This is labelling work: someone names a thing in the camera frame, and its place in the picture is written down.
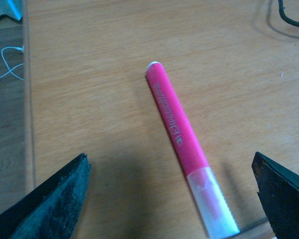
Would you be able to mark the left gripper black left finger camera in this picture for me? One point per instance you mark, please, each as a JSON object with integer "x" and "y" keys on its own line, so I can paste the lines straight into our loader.
{"x": 50, "y": 211}

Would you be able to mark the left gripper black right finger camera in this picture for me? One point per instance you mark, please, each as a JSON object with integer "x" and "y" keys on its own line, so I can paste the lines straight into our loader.
{"x": 279, "y": 196}

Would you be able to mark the pink marker with clear cap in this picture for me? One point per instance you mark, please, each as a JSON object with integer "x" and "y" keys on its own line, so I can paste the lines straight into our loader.
{"x": 209, "y": 199}

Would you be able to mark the wooden drawer cabinet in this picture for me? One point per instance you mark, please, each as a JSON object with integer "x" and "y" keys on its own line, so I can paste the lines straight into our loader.
{"x": 234, "y": 65}

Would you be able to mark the grey pleated curtain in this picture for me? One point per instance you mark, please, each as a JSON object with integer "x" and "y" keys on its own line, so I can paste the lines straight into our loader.
{"x": 11, "y": 8}

